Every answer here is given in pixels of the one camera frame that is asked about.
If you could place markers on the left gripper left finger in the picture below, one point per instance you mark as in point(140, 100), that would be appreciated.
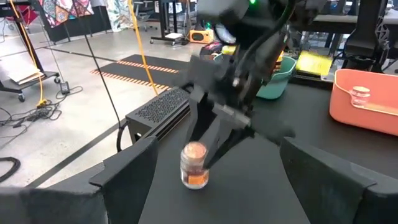
point(130, 180)

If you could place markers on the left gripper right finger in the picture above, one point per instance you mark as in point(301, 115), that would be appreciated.
point(323, 186)

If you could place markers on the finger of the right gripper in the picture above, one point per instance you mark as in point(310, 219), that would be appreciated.
point(230, 140)
point(199, 121)

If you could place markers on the coral red plastic bin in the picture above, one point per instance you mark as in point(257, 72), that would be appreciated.
point(373, 121)

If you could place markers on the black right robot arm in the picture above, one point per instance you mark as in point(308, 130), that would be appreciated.
point(362, 40)

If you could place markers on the teal green plastic bin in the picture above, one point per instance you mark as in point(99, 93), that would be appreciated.
point(276, 87)

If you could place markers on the black perforated computer case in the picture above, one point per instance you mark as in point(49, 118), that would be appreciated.
point(161, 109)

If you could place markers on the orange box device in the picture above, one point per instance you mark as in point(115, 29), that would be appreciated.
point(201, 35)

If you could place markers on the black table mat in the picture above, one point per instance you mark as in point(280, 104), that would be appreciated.
point(248, 193)

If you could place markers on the black orange-striped floor mat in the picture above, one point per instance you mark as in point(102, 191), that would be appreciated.
point(124, 70)

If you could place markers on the black rolling stand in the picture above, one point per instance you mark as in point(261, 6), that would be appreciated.
point(6, 85)
point(163, 18)

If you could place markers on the grey table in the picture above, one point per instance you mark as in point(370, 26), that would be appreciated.
point(335, 20)

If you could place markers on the black power adapter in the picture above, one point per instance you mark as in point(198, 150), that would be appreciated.
point(64, 87)

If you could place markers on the floral patterned cloth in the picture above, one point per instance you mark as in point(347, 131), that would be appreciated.
point(119, 15)

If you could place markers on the cardboard sheet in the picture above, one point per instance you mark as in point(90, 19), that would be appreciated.
point(25, 74)

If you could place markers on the black partition panel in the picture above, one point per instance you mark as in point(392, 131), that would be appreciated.
point(81, 29)

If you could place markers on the colourful patchwork quilt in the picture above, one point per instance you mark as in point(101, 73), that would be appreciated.
point(62, 11)

